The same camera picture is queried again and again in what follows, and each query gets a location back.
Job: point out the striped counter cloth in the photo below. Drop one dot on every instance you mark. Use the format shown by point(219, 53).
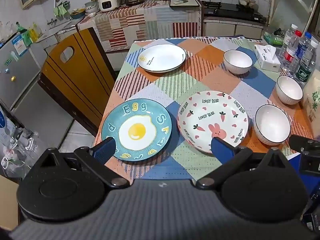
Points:
point(140, 25)

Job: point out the green rag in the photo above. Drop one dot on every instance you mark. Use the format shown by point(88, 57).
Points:
point(60, 10)

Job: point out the black gas stove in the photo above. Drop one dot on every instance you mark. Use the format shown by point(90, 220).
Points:
point(232, 11)

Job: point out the white tissue pack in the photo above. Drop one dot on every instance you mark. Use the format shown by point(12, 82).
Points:
point(267, 57)

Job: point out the grey refrigerator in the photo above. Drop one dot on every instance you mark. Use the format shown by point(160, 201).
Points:
point(22, 80)

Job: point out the green plastic basket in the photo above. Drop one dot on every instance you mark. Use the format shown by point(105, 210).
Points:
point(272, 38)

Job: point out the white cutting board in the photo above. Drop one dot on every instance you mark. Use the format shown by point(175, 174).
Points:
point(184, 3)

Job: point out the white plate with sun print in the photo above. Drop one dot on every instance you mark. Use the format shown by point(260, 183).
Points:
point(162, 58)

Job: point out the blue cap water bottle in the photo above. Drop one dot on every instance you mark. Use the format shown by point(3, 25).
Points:
point(303, 43)

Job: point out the green detergent bottle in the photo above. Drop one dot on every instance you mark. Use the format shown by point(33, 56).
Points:
point(23, 33)

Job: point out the white rice bag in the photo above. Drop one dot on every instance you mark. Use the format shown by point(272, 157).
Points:
point(312, 105)

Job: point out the metal faucet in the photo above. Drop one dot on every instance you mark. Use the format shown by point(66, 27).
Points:
point(53, 23)

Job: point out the pink rabbit carrot plate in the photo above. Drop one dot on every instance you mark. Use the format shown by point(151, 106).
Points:
point(212, 117)

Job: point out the white ribbed bowl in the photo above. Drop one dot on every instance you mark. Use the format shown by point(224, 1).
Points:
point(272, 123)
point(289, 90)
point(238, 61)

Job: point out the blue basin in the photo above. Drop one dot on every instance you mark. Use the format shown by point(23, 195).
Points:
point(78, 14)

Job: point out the red label water bottle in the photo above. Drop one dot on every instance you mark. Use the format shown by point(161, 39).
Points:
point(290, 52)

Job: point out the checkered tablecloth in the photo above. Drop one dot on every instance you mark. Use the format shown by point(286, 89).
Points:
point(200, 80)

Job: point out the white cap water bottle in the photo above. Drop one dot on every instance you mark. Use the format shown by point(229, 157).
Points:
point(289, 31)

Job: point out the stack of pale bowls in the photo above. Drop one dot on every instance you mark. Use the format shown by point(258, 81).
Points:
point(91, 8)

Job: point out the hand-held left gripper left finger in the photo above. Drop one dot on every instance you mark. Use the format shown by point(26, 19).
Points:
point(105, 148)

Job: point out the white rice cooker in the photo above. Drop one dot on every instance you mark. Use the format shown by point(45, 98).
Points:
point(108, 2)

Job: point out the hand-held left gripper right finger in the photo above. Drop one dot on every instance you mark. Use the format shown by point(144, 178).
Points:
point(222, 148)

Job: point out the yellow detergent bottle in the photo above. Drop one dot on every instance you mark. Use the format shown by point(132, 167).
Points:
point(35, 32)

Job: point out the blue fried egg plate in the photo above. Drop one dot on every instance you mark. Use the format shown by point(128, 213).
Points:
point(136, 130)

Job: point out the green label water bottle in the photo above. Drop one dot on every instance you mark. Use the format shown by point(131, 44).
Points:
point(305, 67)

